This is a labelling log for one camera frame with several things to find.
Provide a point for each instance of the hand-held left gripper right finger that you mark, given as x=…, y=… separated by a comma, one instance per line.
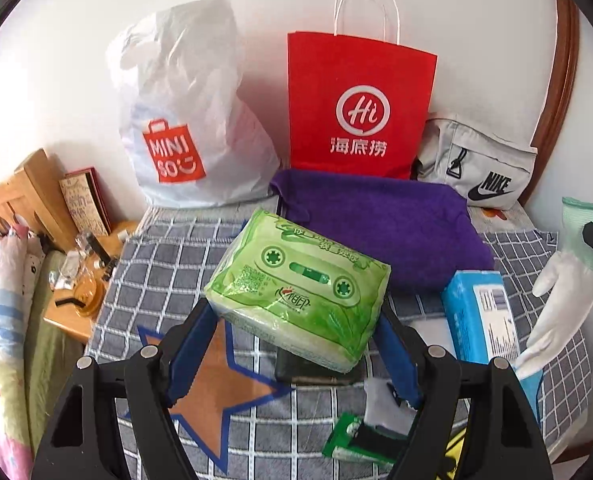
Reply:
x=399, y=355

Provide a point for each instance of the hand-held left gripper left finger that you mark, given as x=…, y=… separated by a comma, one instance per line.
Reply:
x=191, y=350

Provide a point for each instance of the white glove with green cuff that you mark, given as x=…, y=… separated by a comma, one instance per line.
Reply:
x=566, y=285

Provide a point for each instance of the green tissue pack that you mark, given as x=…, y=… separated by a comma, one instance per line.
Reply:
x=296, y=280

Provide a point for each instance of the blue tissue pack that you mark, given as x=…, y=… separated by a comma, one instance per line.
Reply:
x=476, y=315

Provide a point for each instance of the dark green small packet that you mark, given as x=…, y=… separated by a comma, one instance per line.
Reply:
x=356, y=440

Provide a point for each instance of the amber glass dish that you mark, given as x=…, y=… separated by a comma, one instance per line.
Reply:
x=89, y=300

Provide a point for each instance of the checked blue blanket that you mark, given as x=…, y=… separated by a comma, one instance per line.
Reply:
x=286, y=425

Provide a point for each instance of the wooden nightstand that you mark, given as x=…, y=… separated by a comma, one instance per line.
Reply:
x=69, y=322

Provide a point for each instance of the black stick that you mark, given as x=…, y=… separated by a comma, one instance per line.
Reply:
x=69, y=302

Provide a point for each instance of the black bottle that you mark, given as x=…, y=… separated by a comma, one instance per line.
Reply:
x=99, y=255

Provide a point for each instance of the purple towel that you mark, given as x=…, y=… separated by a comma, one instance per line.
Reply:
x=401, y=220

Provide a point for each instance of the green bed sheet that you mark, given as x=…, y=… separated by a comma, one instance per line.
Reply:
x=49, y=350

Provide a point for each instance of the clear plastic wrapper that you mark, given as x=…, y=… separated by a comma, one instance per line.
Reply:
x=66, y=272

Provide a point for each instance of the grey waist bag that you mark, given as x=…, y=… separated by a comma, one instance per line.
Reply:
x=476, y=160

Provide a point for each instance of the patterned notebook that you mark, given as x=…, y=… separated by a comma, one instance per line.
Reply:
x=84, y=202

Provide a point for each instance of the floral quilt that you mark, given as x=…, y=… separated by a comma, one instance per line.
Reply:
x=1, y=335

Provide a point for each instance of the wooden headboard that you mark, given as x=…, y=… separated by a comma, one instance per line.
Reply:
x=21, y=190

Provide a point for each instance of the white plastic shopping bag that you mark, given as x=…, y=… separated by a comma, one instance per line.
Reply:
x=186, y=110

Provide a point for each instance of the red paper bag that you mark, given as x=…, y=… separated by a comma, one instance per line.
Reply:
x=356, y=75

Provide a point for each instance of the brown wooden door frame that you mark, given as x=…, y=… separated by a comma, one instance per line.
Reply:
x=558, y=85

